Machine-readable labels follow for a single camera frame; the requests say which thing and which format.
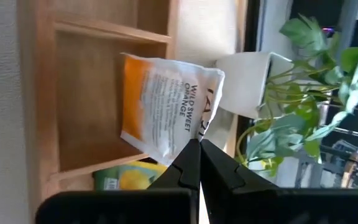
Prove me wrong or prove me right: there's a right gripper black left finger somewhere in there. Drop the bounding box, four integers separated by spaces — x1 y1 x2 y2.
35 139 201 224

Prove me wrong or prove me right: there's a green yellow tea packet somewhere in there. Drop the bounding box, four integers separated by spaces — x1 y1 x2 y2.
92 161 168 191

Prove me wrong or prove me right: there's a green plant in white pot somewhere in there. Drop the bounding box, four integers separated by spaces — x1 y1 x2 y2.
214 14 358 179

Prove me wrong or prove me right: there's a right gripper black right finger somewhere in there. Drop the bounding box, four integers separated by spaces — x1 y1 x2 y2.
200 139 358 224

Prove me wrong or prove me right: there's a black computer tower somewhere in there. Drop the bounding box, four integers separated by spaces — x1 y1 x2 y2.
290 0 344 41

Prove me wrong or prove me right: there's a white orange tea packet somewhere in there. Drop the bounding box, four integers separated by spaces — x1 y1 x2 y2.
119 52 226 167

